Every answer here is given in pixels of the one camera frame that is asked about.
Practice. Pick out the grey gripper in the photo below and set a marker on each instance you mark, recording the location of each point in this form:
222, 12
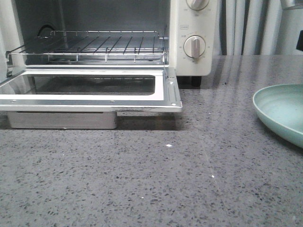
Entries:
291, 26

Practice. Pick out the glass oven door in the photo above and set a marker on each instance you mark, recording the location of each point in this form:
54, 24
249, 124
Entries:
86, 97

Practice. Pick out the upper beige oven knob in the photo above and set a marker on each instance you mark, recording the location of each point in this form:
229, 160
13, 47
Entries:
197, 4

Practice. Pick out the beige oven knob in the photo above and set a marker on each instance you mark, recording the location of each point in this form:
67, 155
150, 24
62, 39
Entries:
197, 4
194, 46

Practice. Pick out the lower beige oven knob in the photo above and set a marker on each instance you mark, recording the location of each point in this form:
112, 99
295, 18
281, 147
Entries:
194, 46

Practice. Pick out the white Toshiba toaster oven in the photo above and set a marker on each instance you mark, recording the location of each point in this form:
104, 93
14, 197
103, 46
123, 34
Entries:
23, 20

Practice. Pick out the grey pleated curtain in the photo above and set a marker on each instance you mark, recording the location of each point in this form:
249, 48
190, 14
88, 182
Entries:
249, 27

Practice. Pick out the light green round plate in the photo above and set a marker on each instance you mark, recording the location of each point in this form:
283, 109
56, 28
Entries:
280, 108

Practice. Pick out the chrome wire oven rack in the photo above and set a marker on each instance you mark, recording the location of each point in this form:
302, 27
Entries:
93, 48

